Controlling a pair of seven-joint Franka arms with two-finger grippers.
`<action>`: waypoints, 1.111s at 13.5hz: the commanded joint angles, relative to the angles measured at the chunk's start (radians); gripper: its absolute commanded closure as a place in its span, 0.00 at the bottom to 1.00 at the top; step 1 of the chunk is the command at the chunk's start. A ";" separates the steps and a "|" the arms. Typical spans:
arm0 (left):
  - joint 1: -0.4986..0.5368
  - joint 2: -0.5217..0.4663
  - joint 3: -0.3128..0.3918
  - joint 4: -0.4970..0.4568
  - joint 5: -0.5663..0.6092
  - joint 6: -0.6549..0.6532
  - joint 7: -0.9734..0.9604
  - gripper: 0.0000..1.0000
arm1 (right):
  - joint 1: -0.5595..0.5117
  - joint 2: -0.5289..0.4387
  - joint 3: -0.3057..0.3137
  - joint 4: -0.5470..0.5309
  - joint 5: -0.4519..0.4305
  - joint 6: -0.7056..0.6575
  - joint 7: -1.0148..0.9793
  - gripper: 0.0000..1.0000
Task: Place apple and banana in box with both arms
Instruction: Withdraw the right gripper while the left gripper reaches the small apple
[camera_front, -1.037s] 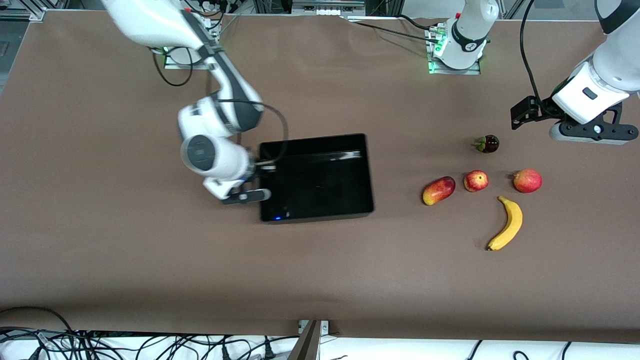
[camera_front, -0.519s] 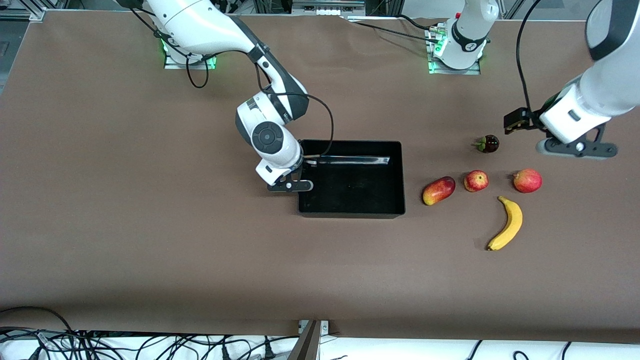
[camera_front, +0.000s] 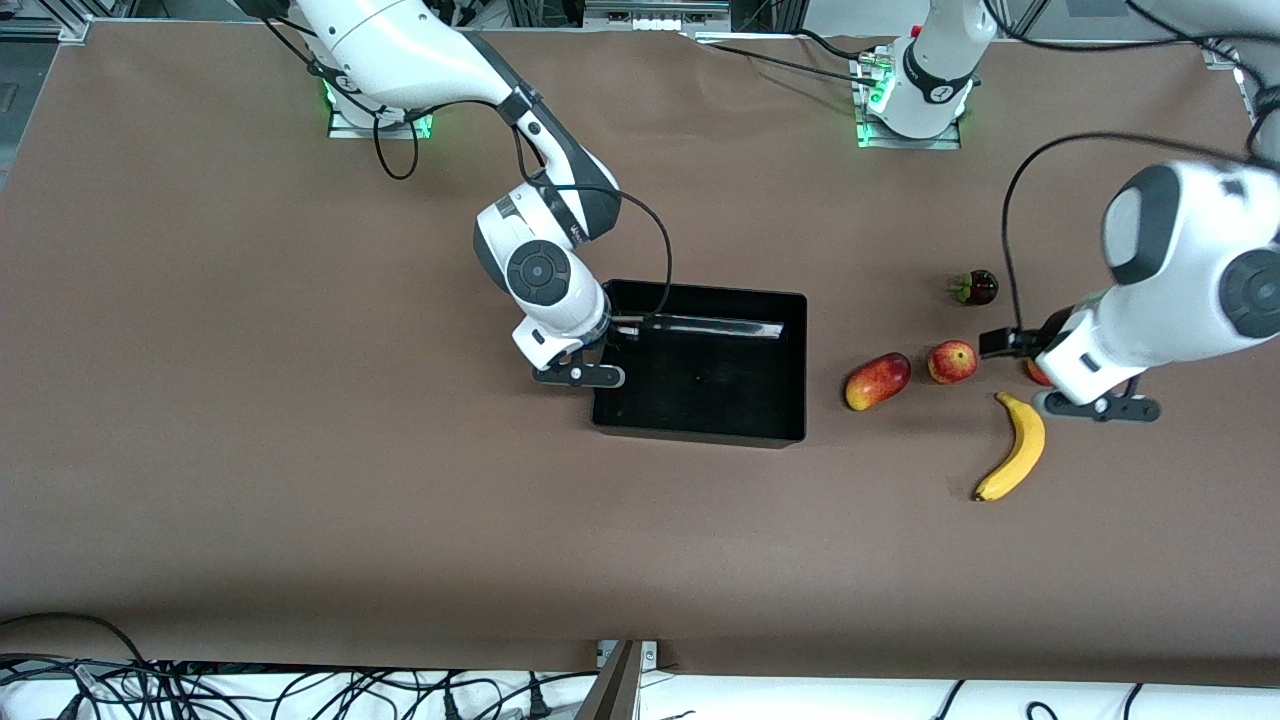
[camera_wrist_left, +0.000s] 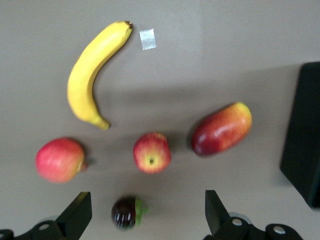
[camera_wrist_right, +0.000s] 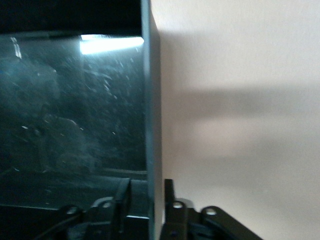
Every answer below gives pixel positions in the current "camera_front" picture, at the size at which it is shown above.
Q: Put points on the black plastic box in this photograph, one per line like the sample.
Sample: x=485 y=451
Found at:
x=700 y=400

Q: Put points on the small red yellow apple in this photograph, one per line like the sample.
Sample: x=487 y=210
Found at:
x=952 y=363

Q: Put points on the dark purple mangosteen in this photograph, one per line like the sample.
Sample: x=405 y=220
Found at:
x=978 y=289

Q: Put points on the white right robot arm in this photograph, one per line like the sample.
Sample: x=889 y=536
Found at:
x=400 y=40

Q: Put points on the yellow banana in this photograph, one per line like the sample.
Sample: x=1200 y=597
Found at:
x=1025 y=445

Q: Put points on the brown table cover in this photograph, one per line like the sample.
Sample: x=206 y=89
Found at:
x=640 y=550

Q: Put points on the aluminium profile bar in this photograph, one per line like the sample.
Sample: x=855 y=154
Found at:
x=612 y=692

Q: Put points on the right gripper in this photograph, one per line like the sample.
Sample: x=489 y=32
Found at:
x=607 y=337

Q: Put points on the red yellow mango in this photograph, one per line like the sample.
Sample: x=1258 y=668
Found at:
x=878 y=382

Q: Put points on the red apple right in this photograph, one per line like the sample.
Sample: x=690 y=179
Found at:
x=1036 y=374

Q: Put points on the white power strip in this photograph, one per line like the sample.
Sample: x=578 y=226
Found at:
x=655 y=22

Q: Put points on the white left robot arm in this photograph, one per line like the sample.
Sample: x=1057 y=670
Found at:
x=1190 y=260

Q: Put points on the metal table bracket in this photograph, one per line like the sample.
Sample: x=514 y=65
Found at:
x=648 y=653

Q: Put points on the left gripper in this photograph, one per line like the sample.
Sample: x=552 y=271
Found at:
x=1052 y=328

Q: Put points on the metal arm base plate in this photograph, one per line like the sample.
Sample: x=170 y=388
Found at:
x=945 y=143
x=345 y=129

